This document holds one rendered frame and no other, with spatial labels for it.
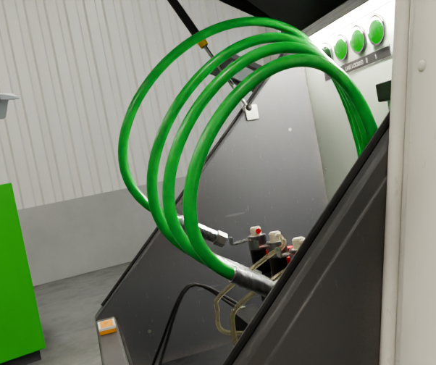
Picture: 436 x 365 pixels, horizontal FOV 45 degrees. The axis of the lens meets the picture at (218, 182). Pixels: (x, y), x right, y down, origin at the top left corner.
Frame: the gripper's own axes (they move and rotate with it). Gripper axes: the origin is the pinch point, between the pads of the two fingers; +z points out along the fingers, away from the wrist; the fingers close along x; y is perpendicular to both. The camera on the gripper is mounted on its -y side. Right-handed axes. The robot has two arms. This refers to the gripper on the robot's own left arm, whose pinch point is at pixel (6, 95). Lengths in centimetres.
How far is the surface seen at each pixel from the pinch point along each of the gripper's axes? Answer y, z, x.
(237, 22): -6, -1, 72
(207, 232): 25, -10, 71
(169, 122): 8, -18, 73
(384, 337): 27, -25, 104
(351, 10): -8, 20, 81
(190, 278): 41, 9, 47
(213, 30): -5, -4, 70
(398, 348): 27, -26, 106
